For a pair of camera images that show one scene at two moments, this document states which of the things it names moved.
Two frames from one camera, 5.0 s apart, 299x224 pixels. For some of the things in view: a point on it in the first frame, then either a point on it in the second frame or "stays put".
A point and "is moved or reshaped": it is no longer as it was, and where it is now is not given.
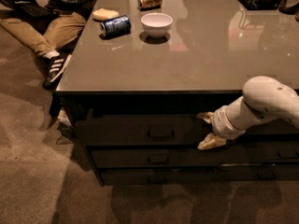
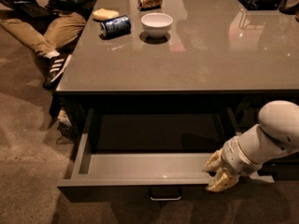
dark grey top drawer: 139,130 is moved or reshaped
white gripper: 221,123 to 234,155
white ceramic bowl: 156,24 stays put
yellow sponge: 101,14 stays put
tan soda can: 149,2 stays put
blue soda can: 116,27 stays put
